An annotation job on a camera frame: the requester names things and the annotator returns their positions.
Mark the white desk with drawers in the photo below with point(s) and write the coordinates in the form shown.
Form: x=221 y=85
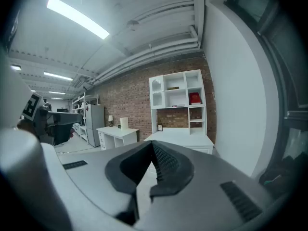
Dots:
x=115 y=135

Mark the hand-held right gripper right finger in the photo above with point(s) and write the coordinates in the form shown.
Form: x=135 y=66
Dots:
x=204 y=201

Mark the black fabric bundle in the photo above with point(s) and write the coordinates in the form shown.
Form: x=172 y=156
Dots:
x=286 y=172

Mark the white upright board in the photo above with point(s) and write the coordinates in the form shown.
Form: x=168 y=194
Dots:
x=124 y=123

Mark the small black picture frame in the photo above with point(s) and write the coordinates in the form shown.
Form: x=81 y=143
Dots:
x=160 y=128

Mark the red book box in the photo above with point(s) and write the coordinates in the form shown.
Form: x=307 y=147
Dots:
x=195 y=98

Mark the long ceiling light panel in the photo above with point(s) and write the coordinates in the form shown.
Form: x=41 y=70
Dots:
x=56 y=93
x=77 y=17
x=16 y=68
x=57 y=76

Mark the white arched cabinet door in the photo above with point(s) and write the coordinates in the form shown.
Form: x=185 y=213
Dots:
x=157 y=93

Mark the dark flat book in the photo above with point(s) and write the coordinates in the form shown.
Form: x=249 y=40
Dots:
x=173 y=88

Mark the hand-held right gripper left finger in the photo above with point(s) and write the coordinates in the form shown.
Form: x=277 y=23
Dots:
x=91 y=174

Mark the dark window frame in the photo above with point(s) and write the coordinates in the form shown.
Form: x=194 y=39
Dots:
x=284 y=56

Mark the grey refrigerator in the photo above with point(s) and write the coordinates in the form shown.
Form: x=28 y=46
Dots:
x=95 y=124

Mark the small table lamp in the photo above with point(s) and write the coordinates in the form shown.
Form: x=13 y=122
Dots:
x=110 y=119

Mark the white hutch cabinet with desk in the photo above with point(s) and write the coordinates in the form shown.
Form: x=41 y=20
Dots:
x=183 y=119

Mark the small stack of books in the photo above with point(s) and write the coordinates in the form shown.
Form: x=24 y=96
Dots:
x=178 y=106

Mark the white ceiling pipes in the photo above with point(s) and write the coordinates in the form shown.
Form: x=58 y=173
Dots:
x=154 y=49

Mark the white metal shelving rack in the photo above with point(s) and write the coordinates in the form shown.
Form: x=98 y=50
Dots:
x=81 y=109

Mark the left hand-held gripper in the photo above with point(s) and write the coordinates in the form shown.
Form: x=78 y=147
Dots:
x=14 y=100

